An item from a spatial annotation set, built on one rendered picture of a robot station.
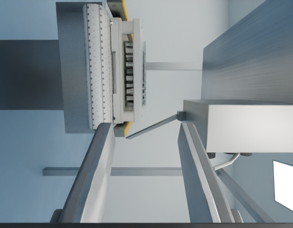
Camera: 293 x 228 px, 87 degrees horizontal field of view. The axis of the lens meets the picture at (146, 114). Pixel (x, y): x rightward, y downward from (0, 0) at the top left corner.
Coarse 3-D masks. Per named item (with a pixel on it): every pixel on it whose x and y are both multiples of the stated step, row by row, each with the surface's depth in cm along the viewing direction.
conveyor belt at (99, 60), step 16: (96, 16) 31; (96, 32) 31; (96, 48) 32; (96, 64) 32; (112, 64) 38; (96, 80) 33; (112, 80) 38; (96, 96) 33; (112, 96) 38; (96, 112) 33; (112, 112) 38; (96, 128) 34
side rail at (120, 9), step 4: (108, 0) 31; (112, 0) 31; (116, 0) 31; (120, 0) 31; (108, 4) 31; (112, 4) 31; (116, 4) 31; (120, 4) 31; (112, 8) 33; (116, 8) 33; (120, 8) 33; (112, 12) 34; (116, 12) 34; (120, 12) 34; (116, 16) 36; (120, 16) 36; (124, 16) 36; (124, 20) 38; (128, 36) 49
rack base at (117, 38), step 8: (120, 24) 35; (112, 32) 35; (120, 32) 35; (112, 40) 36; (120, 40) 36; (128, 40) 50; (112, 48) 36; (120, 48) 36; (120, 56) 36; (120, 64) 36; (120, 72) 37; (120, 80) 37; (120, 88) 37; (128, 88) 50; (120, 96) 38; (120, 104) 38; (120, 112) 38; (120, 120) 38
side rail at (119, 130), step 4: (116, 124) 40; (124, 124) 40; (116, 128) 36; (120, 128) 36; (124, 128) 36; (116, 132) 34; (120, 132) 34; (116, 136) 34; (120, 136) 34; (124, 136) 35
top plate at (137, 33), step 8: (136, 24) 35; (136, 32) 35; (136, 40) 36; (136, 48) 36; (136, 56) 36; (136, 64) 36; (136, 72) 37; (136, 80) 37; (136, 88) 37; (136, 96) 38; (136, 104) 38; (136, 112) 38; (136, 120) 38
